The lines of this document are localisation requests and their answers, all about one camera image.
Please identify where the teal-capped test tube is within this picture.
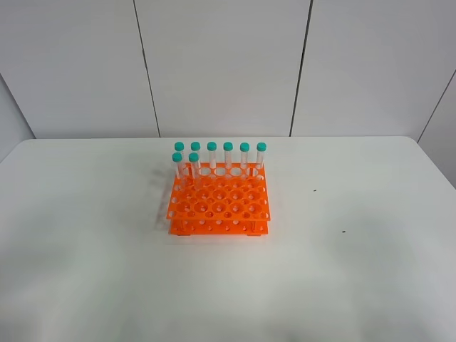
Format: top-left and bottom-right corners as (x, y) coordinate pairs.
(189, 152), (202, 189)

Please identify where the orange plastic test tube rack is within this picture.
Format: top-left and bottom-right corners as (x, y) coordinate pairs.
(167, 162), (271, 236)

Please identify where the second row left tube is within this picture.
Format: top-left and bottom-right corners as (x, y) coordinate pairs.
(172, 152), (187, 190)

